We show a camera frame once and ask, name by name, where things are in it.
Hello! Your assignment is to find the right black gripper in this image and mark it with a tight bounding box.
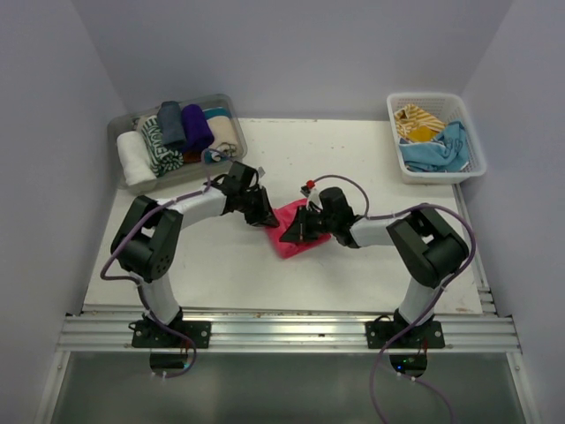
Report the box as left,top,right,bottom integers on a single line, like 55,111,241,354
281,205,336,244

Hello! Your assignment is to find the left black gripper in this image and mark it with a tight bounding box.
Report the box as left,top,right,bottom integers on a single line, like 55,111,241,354
237,185,279,227

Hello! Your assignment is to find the pink towel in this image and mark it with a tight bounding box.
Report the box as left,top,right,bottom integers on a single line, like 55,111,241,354
265,199,331,260

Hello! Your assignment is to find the grey plastic bin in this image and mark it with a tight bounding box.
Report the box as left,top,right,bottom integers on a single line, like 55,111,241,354
107,94,248,194

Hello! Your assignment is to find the light blue towel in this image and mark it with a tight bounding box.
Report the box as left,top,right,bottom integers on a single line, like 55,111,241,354
399,120,470,173

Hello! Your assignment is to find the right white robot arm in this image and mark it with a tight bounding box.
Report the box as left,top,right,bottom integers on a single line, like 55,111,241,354
278,187,477,347

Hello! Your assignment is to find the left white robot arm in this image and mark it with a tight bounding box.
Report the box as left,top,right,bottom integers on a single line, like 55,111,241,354
100,161,279,347

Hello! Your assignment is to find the beige teal rolled towel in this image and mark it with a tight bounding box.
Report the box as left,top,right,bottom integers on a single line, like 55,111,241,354
204,108,241,163

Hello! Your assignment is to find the orange rolled towel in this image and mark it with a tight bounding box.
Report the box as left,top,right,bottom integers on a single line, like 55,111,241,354
183,151,205,164

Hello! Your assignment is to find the purple rolled towel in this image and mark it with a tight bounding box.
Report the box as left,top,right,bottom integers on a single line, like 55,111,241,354
181,104,215,153

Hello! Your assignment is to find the green patterned rolled towel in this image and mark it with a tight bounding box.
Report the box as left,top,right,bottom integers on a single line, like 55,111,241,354
136,115,184,178

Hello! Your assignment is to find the grey rolled towel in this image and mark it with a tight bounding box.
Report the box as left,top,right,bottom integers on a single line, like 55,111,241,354
157,101,186,149

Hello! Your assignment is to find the white rolled towel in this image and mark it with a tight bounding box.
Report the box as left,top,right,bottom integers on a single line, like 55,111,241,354
117,131,156,186

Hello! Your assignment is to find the yellow striped towel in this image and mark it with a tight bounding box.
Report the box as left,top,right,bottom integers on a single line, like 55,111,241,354
394,103,447,143

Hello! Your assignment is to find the white plastic basket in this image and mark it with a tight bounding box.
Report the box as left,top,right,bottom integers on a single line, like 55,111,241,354
387,92,486,185

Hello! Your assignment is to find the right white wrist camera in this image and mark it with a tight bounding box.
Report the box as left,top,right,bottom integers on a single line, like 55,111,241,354
300,180,321,209

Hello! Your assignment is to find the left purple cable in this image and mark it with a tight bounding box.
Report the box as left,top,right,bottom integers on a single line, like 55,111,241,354
100,148,235,341

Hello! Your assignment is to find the aluminium mounting rail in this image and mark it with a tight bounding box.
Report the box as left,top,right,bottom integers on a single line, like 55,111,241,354
56,307,521,353

